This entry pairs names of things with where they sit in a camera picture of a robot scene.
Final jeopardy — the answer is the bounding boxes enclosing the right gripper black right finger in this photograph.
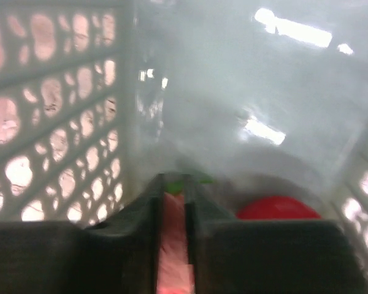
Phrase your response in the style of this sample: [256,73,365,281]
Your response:
[184,175,368,293]

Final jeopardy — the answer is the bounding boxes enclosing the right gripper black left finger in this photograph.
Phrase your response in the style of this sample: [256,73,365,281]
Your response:
[0,175,164,293]

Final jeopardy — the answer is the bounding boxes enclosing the pink toy peach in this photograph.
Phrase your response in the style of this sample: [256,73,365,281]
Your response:
[156,180,194,293]

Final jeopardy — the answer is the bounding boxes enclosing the blue white plastic basket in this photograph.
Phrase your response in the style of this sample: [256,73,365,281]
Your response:
[0,0,368,276]

